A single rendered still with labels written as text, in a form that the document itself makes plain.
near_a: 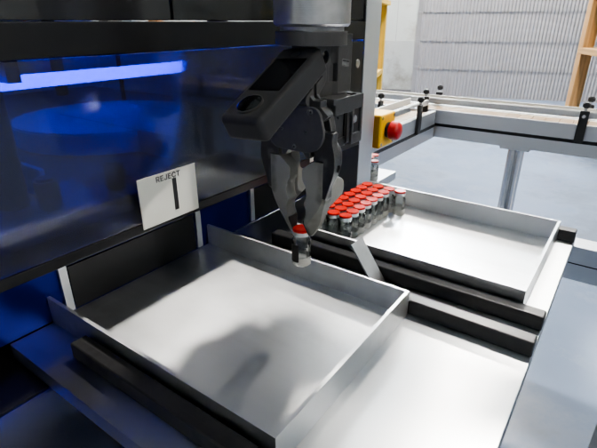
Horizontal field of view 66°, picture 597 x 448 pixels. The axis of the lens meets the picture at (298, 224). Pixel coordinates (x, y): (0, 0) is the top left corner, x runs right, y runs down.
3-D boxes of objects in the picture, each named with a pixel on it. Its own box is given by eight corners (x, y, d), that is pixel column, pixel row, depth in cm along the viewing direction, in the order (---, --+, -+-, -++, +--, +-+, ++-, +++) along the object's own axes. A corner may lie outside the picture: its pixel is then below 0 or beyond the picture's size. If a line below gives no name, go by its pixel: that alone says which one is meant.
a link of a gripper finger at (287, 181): (317, 217, 57) (324, 145, 52) (289, 234, 52) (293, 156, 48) (297, 210, 58) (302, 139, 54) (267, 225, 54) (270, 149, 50)
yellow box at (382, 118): (349, 144, 102) (351, 111, 99) (364, 138, 107) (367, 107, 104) (380, 149, 98) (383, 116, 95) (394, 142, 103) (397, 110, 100)
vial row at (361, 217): (335, 241, 75) (336, 215, 73) (384, 208, 88) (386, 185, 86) (346, 244, 73) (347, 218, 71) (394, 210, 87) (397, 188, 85)
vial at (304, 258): (288, 264, 54) (288, 230, 52) (298, 257, 55) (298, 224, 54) (303, 269, 53) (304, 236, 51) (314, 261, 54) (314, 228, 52)
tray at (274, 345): (52, 322, 55) (46, 297, 53) (210, 244, 74) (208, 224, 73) (276, 469, 37) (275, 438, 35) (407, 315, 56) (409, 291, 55)
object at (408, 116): (333, 194, 106) (335, 126, 100) (280, 181, 115) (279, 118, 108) (437, 138, 157) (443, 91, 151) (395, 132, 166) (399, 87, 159)
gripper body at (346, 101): (362, 147, 51) (370, 30, 47) (321, 164, 45) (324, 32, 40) (307, 137, 56) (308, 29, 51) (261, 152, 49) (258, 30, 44)
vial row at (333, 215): (323, 237, 76) (324, 212, 74) (373, 205, 89) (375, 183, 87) (335, 241, 75) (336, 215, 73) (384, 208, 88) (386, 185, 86)
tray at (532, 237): (296, 243, 74) (296, 223, 73) (371, 197, 93) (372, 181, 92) (520, 316, 56) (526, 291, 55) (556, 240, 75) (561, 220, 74)
